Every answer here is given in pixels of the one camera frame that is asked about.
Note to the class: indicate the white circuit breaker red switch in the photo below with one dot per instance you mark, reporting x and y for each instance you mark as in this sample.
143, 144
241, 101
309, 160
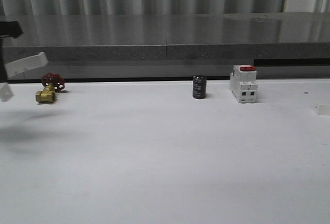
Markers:
243, 83

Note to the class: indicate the white half pipe clamp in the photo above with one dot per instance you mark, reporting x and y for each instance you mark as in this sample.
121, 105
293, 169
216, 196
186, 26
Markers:
321, 109
16, 67

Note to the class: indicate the brass valve red handle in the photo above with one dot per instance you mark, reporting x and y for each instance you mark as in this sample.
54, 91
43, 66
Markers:
52, 83

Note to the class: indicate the grey stone counter ledge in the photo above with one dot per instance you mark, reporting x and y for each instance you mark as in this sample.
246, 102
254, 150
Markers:
262, 38

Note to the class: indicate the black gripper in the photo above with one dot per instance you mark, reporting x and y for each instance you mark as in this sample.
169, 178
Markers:
8, 29

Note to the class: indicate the black cylindrical capacitor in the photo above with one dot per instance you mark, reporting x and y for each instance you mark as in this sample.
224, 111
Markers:
199, 87

